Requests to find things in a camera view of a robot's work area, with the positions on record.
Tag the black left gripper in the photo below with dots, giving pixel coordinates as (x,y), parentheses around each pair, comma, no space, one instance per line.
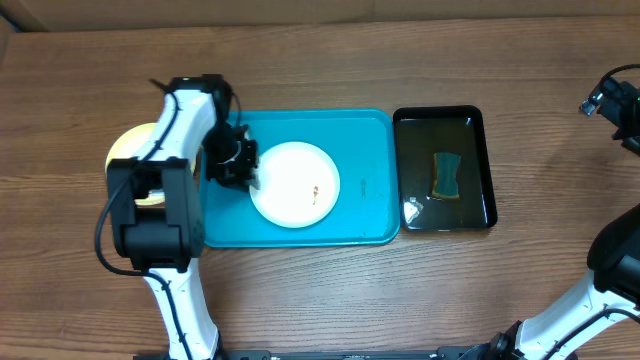
(244,173)

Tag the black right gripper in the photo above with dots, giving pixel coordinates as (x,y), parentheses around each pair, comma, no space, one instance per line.
(612,111)

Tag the white plate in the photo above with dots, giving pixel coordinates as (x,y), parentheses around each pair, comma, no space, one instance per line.
(298,184)

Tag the yellow plate with stain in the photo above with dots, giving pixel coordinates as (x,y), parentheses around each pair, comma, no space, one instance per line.
(125,146)

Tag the green yellow sponge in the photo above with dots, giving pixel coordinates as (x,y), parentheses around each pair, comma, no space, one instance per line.
(445,185)

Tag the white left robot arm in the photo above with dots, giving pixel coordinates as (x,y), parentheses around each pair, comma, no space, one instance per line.
(152,224)

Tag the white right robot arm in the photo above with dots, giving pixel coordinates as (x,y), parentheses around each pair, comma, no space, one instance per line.
(608,293)

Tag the blue plastic tray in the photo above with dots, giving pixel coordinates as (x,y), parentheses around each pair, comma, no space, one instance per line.
(361,144)

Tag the black water tray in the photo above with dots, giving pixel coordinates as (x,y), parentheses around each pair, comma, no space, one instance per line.
(419,133)

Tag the cardboard back panel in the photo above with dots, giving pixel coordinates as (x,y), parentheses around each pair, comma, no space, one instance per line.
(81,15)

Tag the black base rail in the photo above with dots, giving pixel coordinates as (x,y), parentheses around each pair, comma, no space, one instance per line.
(442,353)

